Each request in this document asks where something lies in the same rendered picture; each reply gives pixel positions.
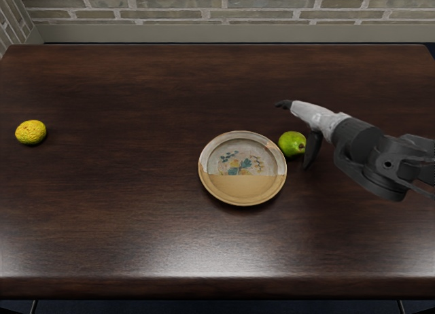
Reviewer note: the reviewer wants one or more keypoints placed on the tan plate with floral print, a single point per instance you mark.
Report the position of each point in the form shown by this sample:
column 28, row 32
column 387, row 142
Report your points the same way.
column 242, row 168

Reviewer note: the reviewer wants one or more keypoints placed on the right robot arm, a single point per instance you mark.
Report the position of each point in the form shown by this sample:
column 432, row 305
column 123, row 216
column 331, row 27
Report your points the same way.
column 377, row 154

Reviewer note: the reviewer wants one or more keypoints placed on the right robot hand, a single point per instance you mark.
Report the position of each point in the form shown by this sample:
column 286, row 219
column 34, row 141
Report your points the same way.
column 314, row 116

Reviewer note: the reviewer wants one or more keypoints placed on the green round fruit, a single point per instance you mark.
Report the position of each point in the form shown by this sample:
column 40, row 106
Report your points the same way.
column 291, row 143

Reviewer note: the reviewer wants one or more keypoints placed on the yellow bumpy fruit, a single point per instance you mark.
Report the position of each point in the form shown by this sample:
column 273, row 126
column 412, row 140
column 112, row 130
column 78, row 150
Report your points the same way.
column 30, row 132

